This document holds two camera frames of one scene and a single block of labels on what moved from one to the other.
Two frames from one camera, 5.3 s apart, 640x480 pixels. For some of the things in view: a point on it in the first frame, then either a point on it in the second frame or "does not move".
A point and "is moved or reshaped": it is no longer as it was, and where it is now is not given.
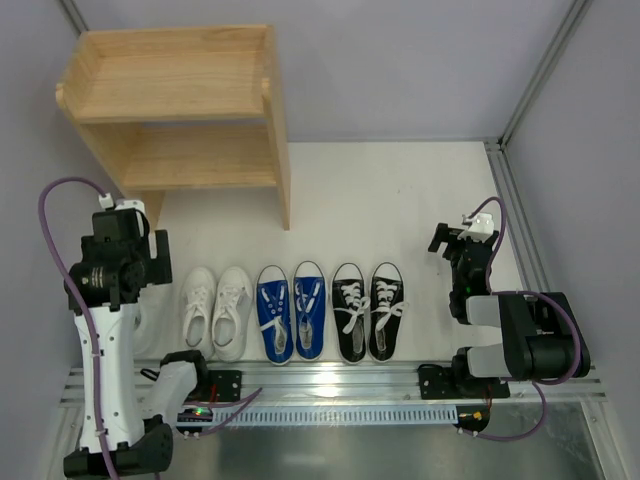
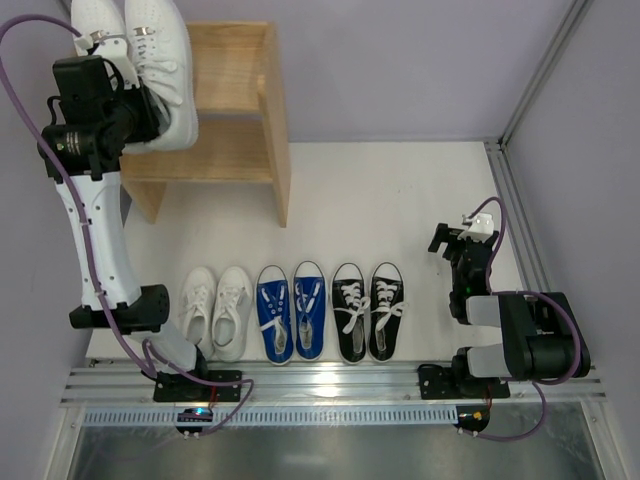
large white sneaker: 155,333 is moved or reshaped
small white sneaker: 232,312 does not move
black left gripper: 161,257 → 148,115
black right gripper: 458,245 does not move
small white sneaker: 198,303 does not move
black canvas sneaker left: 349,312 does not move
